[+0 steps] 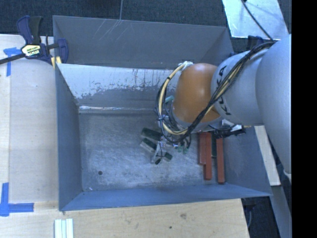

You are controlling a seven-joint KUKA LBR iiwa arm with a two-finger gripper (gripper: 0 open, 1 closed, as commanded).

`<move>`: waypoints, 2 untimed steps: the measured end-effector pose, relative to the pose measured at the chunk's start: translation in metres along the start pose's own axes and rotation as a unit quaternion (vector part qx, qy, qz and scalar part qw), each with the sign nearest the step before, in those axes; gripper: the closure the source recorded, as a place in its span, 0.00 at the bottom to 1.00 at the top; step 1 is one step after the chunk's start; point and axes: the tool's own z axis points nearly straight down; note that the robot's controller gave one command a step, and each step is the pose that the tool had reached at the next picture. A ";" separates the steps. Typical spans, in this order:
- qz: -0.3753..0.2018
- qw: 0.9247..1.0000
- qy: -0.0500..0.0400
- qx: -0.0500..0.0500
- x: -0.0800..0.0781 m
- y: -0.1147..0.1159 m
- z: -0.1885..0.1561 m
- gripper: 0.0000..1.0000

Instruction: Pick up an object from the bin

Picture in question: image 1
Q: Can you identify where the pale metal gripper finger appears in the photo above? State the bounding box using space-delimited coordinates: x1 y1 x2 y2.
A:
139 138 159 152
141 127 161 141

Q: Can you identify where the grey metal bin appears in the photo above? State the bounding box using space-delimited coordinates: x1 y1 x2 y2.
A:
52 15 273 212

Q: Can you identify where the pale wood board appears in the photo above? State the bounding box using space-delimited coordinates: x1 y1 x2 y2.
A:
8 58 60 204

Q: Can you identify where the black cylinder on white bracket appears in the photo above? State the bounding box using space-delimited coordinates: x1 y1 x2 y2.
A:
209 123 252 138

